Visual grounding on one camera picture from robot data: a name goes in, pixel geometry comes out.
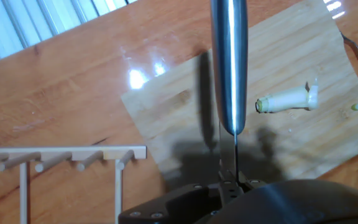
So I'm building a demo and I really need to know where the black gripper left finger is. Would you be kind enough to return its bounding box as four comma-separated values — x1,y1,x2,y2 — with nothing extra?
119,169,236,224

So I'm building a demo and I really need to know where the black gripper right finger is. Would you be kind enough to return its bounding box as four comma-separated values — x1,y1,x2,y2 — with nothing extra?
237,172,265,200

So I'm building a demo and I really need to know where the steel kitchen knife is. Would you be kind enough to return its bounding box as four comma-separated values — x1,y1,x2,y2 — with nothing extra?
209,0,249,185

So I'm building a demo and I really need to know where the wooden peg dish rack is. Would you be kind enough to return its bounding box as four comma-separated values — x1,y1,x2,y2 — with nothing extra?
0,145,147,224

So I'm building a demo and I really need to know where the white scallion stalk piece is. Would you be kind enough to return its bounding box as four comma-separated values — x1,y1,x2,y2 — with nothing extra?
255,77,319,113

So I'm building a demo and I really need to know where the bamboo cutting board with handle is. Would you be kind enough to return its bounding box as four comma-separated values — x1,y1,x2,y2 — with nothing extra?
120,0,358,183

